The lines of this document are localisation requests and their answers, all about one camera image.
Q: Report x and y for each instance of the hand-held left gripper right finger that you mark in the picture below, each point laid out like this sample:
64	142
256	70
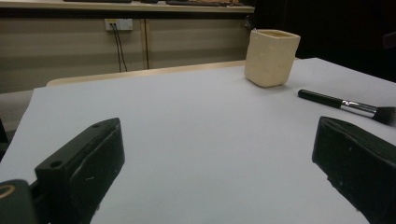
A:
361	161

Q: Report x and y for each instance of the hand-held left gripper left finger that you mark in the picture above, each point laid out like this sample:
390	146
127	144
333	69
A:
84	168

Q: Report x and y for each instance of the thick black makeup brush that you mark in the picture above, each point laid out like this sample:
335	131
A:
330	101

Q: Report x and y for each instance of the cream square cup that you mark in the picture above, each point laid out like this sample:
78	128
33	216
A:
271	59

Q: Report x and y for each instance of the wooden table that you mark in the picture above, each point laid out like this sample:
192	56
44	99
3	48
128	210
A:
140	73

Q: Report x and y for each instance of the black curtain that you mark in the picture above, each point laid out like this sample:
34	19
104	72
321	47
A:
342	28

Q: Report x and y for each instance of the white wall outlet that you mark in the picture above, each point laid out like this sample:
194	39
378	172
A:
120	24

